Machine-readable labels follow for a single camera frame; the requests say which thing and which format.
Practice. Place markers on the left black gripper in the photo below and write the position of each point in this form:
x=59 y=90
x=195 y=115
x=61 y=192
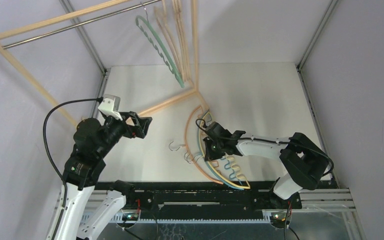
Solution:
x=140 y=126

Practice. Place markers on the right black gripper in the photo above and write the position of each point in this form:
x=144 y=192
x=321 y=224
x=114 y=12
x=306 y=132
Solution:
x=212 y=142

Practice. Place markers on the blue wire hanger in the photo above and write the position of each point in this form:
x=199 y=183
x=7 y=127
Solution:
x=197 y=113

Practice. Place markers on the green wavy wire hanger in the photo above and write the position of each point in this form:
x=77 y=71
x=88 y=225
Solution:
x=154 y=39

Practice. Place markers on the beige plastic hanger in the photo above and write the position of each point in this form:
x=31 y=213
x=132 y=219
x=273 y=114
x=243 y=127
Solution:
x=177 y=9
x=162 y=21
x=187 y=39
x=175 y=71

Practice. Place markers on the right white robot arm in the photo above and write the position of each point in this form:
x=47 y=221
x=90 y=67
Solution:
x=305 y=163

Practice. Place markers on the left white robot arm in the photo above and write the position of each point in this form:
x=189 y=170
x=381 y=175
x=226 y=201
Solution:
x=93 y=141

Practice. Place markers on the metal hanging rod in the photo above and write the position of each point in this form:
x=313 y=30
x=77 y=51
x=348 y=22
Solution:
x=80 y=24

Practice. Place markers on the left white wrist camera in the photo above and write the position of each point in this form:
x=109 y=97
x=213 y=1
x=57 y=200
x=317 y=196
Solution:
x=109 y=106

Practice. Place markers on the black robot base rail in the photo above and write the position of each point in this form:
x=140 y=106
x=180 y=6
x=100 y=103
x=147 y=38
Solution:
x=207 y=201

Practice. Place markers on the wooden clothes rack frame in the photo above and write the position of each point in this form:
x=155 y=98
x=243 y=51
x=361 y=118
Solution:
x=91 y=9

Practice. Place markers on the right aluminium frame post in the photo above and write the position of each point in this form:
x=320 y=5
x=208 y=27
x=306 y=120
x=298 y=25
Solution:
x=300 y=67

